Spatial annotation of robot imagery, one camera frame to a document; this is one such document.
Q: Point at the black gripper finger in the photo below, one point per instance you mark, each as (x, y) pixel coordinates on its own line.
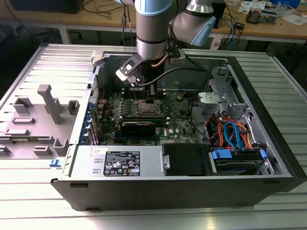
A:
(152, 91)

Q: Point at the silver CPU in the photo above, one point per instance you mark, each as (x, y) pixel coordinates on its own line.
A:
(147, 107)

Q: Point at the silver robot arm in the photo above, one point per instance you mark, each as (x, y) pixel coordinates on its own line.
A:
(151, 36)

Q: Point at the CPU socket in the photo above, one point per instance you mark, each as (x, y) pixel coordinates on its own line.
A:
(137, 107)

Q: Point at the blue slot retention clip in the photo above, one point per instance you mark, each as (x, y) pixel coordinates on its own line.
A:
(87, 118)
(90, 106)
(85, 128)
(84, 139)

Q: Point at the finned CPU cooler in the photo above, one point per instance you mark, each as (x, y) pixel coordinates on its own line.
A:
(253, 15)

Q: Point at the green motherboard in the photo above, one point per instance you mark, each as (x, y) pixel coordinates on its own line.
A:
(177, 119)

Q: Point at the graphics expansion card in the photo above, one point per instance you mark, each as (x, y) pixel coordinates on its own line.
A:
(138, 129)

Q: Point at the grey corner fixture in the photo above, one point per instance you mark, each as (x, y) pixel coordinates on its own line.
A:
(97, 58)

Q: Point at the black upright box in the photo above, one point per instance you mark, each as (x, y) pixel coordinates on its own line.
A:
(221, 16)

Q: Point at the hard disk in blue carrier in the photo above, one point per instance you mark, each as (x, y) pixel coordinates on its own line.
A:
(221, 154)

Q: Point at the silver power supply unit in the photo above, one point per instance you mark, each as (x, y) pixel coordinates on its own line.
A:
(84, 163)

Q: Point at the small black adapter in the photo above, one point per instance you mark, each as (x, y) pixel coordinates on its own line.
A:
(239, 25)

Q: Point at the black PC case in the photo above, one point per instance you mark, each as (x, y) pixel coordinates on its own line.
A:
(144, 194)

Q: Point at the printed white paper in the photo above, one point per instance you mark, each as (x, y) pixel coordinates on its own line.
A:
(247, 6)

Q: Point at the grey parts rack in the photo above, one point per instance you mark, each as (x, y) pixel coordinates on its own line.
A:
(36, 124)

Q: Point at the wooden desk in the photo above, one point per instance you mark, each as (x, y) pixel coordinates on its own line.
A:
(263, 31)

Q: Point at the black computer tower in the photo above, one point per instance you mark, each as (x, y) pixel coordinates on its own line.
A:
(48, 6)

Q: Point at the small blue clip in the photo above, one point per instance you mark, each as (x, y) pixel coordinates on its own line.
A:
(54, 163)

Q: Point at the grey electronic device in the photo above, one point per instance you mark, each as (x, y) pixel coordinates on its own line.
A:
(269, 16)

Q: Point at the white paper sheet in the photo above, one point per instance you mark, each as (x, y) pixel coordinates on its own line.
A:
(296, 20)

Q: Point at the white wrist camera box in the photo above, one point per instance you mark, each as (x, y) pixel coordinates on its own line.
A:
(127, 72)

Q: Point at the small grey wrist camera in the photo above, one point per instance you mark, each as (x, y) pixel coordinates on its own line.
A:
(177, 60)

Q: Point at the silver metal bracket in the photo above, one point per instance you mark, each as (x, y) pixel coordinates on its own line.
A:
(211, 98)

